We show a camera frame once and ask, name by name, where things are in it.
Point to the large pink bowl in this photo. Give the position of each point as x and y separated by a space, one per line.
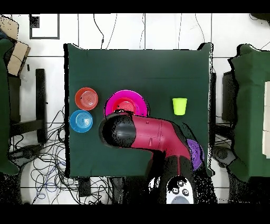
126 95

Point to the green cup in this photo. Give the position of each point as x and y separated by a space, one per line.
179 106

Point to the purple bowl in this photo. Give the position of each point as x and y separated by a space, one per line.
197 154

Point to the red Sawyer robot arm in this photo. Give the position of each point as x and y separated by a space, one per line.
151 133

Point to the dark green tablecloth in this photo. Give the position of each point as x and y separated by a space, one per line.
249 105
4 105
118 69

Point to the small blue bowl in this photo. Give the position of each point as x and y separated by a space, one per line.
81 121

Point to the black power adapter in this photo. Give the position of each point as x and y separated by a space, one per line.
84 188

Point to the black case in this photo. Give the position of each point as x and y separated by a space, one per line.
227 97

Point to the black stand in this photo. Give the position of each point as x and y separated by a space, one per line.
40 95

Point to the grey floor stand base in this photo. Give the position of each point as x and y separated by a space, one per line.
27 152
223 155

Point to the cardboard box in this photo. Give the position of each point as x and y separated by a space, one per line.
9 26
18 57

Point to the white box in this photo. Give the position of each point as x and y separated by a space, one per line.
266 118

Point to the black floor frame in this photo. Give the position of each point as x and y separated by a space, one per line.
34 22

